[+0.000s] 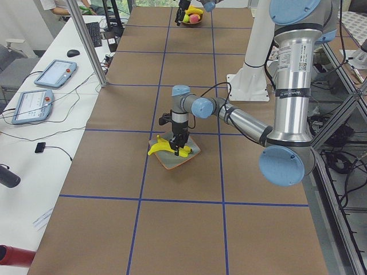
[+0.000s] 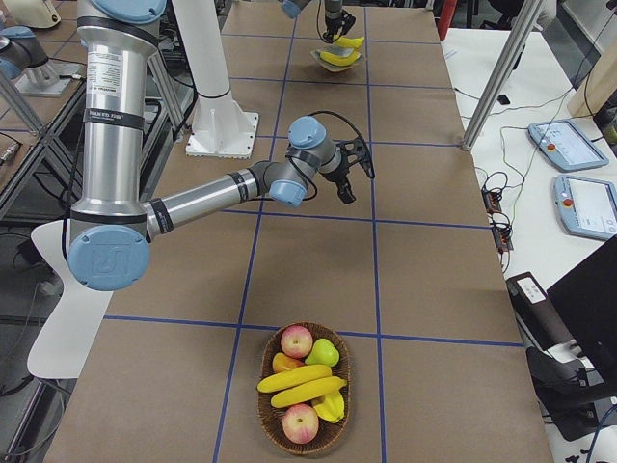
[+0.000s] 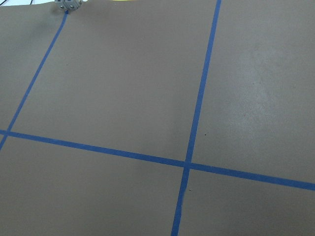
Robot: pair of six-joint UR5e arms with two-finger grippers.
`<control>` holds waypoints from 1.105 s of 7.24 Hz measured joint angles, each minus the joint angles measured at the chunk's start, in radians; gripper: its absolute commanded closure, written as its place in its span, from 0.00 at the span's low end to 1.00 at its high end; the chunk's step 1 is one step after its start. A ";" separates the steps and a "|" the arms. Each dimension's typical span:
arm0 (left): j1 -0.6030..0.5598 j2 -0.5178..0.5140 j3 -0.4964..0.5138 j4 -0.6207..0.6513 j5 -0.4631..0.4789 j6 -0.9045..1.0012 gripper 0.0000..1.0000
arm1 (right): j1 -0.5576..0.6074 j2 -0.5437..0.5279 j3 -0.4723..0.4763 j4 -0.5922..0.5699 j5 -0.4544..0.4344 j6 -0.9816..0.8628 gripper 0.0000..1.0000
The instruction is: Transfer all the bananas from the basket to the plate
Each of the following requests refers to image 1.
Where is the red cylinder object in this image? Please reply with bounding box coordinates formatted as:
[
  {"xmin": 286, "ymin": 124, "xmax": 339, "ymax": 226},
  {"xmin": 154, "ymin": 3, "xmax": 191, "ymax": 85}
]
[{"xmin": 1, "ymin": 245, "xmax": 36, "ymax": 268}]

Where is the pink apple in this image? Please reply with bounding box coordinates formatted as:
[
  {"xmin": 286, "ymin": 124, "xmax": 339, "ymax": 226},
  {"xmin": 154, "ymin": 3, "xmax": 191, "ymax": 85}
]
[{"xmin": 189, "ymin": 14, "xmax": 201, "ymax": 24}]

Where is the black cylinder bottle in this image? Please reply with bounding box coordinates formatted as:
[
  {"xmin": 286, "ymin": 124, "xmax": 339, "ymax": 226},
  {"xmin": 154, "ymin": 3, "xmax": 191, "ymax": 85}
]
[{"xmin": 0, "ymin": 164, "xmax": 21, "ymax": 188}]

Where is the black computer mouse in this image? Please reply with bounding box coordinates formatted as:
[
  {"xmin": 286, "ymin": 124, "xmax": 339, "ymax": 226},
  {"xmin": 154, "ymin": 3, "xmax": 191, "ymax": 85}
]
[{"xmin": 67, "ymin": 49, "xmax": 80, "ymax": 58}]

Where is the black keyboard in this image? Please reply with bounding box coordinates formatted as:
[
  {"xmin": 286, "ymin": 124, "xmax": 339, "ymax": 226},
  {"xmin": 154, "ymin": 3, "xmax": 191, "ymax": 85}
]
[{"xmin": 85, "ymin": 22, "xmax": 102, "ymax": 48}]

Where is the teach pendant tablet far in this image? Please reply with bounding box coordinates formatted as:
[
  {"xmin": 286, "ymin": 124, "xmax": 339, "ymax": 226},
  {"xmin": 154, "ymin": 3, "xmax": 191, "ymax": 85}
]
[{"xmin": 34, "ymin": 60, "xmax": 77, "ymax": 89}]

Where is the aluminium frame post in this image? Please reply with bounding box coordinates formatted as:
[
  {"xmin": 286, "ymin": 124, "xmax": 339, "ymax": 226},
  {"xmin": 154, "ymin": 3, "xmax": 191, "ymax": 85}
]
[{"xmin": 66, "ymin": 0, "xmax": 107, "ymax": 88}]

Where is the teach pendant tablet near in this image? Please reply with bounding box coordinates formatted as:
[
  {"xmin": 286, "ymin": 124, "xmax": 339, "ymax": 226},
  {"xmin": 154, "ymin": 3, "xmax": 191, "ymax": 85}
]
[{"xmin": 11, "ymin": 89, "xmax": 54, "ymax": 125}]

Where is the green pear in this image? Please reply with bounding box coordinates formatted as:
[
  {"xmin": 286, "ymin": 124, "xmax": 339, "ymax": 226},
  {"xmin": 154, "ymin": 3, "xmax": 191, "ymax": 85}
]
[{"xmin": 182, "ymin": 14, "xmax": 190, "ymax": 23}]

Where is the grey square plate orange rim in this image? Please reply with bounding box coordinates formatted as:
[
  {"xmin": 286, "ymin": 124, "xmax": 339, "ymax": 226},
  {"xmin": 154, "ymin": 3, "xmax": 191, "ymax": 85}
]
[{"xmin": 153, "ymin": 132, "xmax": 201, "ymax": 170}]

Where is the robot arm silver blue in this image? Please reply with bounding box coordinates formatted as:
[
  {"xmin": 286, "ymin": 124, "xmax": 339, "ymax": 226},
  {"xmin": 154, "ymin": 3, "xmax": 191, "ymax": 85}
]
[
  {"xmin": 159, "ymin": 1, "xmax": 341, "ymax": 186},
  {"xmin": 175, "ymin": 0, "xmax": 220, "ymax": 26}
]

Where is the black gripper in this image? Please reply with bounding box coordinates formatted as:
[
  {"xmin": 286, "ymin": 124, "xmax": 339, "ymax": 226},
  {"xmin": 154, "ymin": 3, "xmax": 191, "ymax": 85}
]
[
  {"xmin": 175, "ymin": 0, "xmax": 190, "ymax": 26},
  {"xmin": 169, "ymin": 121, "xmax": 189, "ymax": 155}
]

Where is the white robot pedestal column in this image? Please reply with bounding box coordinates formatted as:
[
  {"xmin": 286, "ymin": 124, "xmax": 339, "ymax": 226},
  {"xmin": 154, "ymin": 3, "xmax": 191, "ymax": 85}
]
[{"xmin": 227, "ymin": 0, "xmax": 275, "ymax": 102}]

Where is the woven wicker fruit basket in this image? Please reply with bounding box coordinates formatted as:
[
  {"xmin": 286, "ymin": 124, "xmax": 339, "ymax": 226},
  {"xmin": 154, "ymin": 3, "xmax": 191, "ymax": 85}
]
[{"xmin": 182, "ymin": 13, "xmax": 202, "ymax": 25}]

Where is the small black box sensor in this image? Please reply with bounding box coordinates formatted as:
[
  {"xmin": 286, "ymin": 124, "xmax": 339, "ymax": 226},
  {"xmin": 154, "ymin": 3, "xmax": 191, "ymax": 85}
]
[{"xmin": 34, "ymin": 142, "xmax": 46, "ymax": 154}]

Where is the teach pendant tablet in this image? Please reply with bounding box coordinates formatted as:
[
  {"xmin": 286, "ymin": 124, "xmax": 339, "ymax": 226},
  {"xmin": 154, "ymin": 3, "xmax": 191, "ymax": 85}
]
[
  {"xmin": 34, "ymin": 60, "xmax": 77, "ymax": 89},
  {"xmin": 11, "ymin": 89, "xmax": 54, "ymax": 125}
]

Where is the yellow banana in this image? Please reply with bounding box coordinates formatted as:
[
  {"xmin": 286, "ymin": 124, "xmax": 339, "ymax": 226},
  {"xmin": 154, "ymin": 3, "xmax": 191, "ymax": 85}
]
[
  {"xmin": 147, "ymin": 135, "xmax": 175, "ymax": 155},
  {"xmin": 185, "ymin": 5, "xmax": 204, "ymax": 15},
  {"xmin": 176, "ymin": 146, "xmax": 193, "ymax": 158}
]

